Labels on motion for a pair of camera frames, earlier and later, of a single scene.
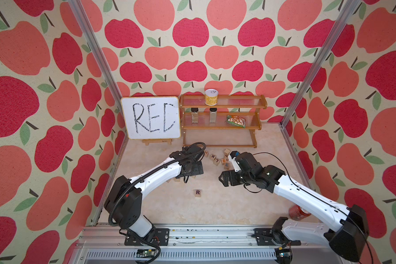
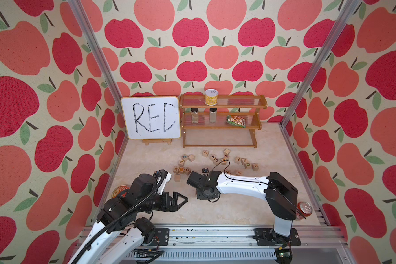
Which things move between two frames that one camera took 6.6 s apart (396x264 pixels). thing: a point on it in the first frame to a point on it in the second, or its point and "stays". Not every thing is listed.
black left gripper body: [197, 169] to [160, 201]
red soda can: [296, 213] stays
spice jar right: [213, 115] stays
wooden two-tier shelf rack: [233, 112] stays
